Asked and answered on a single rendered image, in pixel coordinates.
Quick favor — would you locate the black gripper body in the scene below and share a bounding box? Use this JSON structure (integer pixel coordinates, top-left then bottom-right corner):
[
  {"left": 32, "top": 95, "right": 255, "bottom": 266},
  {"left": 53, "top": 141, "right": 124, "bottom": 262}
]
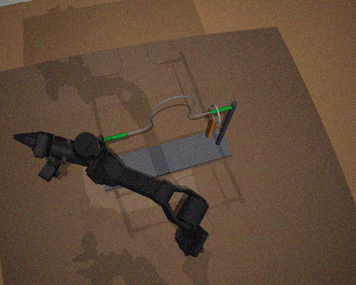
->
[{"left": 34, "top": 131, "right": 74, "bottom": 162}]

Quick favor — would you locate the grey loop with orange handle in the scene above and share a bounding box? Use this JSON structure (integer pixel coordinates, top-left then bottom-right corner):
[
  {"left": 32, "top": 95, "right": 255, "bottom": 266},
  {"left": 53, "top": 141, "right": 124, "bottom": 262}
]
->
[{"left": 206, "top": 104, "right": 221, "bottom": 137}]

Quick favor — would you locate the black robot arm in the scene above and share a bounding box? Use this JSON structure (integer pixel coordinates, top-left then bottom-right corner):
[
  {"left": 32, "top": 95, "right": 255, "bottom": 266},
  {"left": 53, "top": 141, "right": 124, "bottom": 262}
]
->
[{"left": 38, "top": 132, "right": 209, "bottom": 257}]

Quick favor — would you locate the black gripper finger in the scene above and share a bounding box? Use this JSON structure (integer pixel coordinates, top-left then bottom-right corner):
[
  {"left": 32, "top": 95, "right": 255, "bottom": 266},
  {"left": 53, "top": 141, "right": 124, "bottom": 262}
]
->
[{"left": 13, "top": 131, "right": 41, "bottom": 155}]

